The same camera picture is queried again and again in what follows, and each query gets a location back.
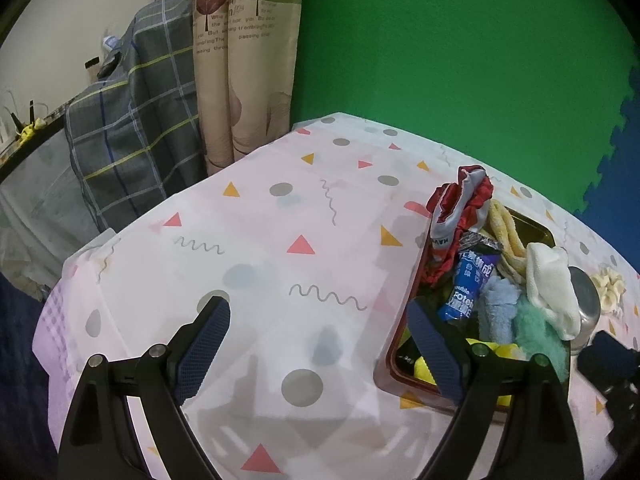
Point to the red white snack packet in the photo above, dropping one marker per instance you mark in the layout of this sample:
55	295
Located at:
455	210

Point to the dark blue cloth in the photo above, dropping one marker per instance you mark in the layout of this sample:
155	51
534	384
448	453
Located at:
22	370

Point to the yellow scrunchie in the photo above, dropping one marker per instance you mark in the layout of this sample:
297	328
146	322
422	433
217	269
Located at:
510	350

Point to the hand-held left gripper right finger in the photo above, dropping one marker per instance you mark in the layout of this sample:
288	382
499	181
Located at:
435	355

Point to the cream scrunchie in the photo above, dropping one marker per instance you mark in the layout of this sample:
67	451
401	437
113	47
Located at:
610	287

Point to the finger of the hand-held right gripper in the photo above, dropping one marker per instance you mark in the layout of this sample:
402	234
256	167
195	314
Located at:
607	357

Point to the beige printed curtain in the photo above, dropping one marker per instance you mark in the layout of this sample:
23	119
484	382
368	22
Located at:
240	75

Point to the white towel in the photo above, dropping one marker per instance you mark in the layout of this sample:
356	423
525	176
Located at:
550	280

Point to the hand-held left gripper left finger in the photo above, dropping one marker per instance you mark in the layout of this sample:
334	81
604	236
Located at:
202	355

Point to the steel bowl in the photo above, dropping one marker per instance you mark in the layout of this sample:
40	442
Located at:
587	305

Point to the light blue towel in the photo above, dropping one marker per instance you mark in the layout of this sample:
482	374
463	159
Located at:
500	310

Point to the blue foam mat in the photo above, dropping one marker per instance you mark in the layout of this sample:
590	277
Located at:
615	175

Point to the green fluffy scrunchie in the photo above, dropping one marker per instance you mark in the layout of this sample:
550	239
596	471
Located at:
537	335

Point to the red tin box gold inside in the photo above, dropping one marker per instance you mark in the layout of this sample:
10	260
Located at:
395	375

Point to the green foam mat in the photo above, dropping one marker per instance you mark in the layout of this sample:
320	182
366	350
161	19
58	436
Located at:
450	50

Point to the pink patterned tablecloth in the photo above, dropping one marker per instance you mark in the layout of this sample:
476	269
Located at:
275	220

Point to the grey plaid cloth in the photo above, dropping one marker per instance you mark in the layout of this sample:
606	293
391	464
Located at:
135	120

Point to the yellow checked cloth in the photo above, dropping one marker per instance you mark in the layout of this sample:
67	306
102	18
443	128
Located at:
507	240

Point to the blue snack packet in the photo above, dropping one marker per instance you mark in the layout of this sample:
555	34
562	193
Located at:
467	285

